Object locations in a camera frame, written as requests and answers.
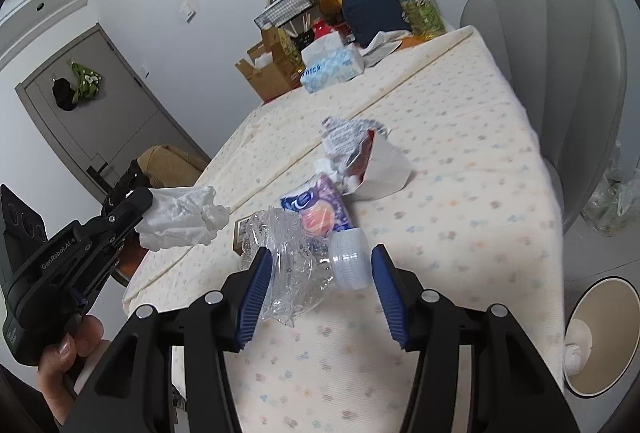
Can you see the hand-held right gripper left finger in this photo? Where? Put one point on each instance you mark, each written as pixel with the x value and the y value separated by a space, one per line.
pixel 254 300

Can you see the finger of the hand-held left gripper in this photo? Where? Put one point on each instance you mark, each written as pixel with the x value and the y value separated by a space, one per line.
pixel 131 175
pixel 131 208

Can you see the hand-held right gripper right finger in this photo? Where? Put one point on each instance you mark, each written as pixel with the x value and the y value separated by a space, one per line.
pixel 391 300

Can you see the white tissue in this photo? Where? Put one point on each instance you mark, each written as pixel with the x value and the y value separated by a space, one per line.
pixel 180 218

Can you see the crushed clear plastic bottle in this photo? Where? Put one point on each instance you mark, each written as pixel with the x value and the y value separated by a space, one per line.
pixel 295 263

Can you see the white plastic bottle cap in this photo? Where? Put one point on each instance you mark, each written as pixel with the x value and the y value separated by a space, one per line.
pixel 350 258

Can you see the small brown box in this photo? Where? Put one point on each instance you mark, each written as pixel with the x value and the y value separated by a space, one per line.
pixel 242 233

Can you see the purple snack wrapper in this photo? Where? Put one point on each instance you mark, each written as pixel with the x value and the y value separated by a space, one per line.
pixel 320 208

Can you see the white and red paper packet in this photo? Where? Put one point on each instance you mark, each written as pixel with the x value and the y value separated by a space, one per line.
pixel 385 168

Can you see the printed paper wrapper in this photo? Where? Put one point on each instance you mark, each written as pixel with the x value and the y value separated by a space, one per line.
pixel 340 138

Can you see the beige trash bin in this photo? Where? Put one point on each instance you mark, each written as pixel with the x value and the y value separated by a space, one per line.
pixel 610 353

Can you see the person's left hand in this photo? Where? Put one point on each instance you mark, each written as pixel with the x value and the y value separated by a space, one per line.
pixel 62 363

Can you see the tan cardboard box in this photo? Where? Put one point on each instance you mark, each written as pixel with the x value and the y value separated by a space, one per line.
pixel 170 163

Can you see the grey door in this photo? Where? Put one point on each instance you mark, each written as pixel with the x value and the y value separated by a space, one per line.
pixel 125 113

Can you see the black hat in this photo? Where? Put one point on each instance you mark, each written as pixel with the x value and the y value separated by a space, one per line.
pixel 64 94

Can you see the open cardboard box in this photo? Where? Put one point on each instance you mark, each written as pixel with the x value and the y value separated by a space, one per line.
pixel 270 80

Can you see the white tissue wad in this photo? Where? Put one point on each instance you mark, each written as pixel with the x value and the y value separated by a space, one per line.
pixel 577 345

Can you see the blue tissue pack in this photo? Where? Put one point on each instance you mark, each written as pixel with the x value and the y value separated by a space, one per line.
pixel 330 70

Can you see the clear plastic bag of bottles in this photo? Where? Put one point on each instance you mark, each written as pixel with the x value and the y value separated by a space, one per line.
pixel 610 208

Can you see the red pot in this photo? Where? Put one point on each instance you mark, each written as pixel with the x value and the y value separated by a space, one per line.
pixel 322 30

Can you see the white paper sheet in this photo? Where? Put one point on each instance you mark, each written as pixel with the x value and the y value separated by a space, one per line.
pixel 380 48

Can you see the grey chair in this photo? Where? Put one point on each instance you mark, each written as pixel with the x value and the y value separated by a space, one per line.
pixel 550 63

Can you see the navy tote bag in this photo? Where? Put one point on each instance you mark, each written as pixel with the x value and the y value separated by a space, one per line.
pixel 372 8

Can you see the white wall switch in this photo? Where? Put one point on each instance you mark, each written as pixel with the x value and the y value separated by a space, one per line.
pixel 188 10

